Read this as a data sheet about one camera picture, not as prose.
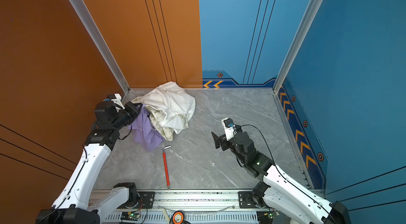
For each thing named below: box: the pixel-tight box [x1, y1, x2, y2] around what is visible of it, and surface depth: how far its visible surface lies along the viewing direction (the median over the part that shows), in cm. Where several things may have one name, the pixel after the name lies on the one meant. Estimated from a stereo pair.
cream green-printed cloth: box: [130, 97, 190, 142], surface depth 87 cm
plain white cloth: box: [136, 81, 197, 135], surface depth 99 cm
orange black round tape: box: [171, 210, 185, 224], surface depth 68 cm
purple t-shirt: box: [127, 103, 164, 152], surface depth 84 cm
